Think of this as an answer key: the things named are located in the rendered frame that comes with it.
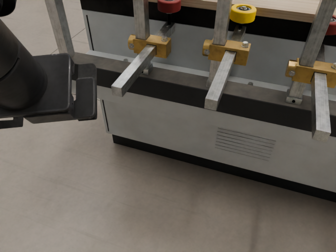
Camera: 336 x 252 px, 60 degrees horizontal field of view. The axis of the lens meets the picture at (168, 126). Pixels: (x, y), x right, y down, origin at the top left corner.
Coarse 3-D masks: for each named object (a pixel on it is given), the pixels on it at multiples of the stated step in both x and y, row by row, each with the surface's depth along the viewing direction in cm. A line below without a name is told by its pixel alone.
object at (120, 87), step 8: (160, 32) 99; (168, 32) 101; (144, 48) 91; (152, 48) 91; (136, 56) 87; (144, 56) 87; (152, 56) 92; (136, 64) 84; (144, 64) 87; (128, 72) 80; (136, 72) 82; (120, 80) 77; (128, 80) 78; (112, 88) 76; (120, 88) 75; (128, 88) 80; (120, 96) 77
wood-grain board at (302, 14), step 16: (192, 0) 100; (208, 0) 99; (240, 0) 99; (256, 0) 99; (272, 0) 99; (288, 0) 99; (304, 0) 99; (272, 16) 95; (288, 16) 93; (304, 16) 91
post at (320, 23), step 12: (324, 0) 69; (324, 12) 71; (312, 24) 75; (324, 24) 73; (312, 36) 75; (312, 48) 77; (300, 60) 81; (312, 60) 79; (300, 84) 85; (300, 96) 87
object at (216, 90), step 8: (240, 32) 94; (240, 40) 91; (224, 56) 82; (232, 56) 82; (224, 64) 79; (232, 64) 83; (216, 72) 76; (224, 72) 76; (216, 80) 73; (224, 80) 73; (216, 88) 71; (208, 96) 68; (216, 96) 68; (208, 104) 69; (216, 104) 68
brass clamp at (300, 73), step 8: (288, 64) 83; (296, 64) 81; (320, 64) 81; (328, 64) 81; (288, 72) 83; (296, 72) 82; (304, 72) 81; (312, 72) 81; (320, 72) 80; (328, 72) 79; (296, 80) 84; (304, 80) 83; (328, 80) 81
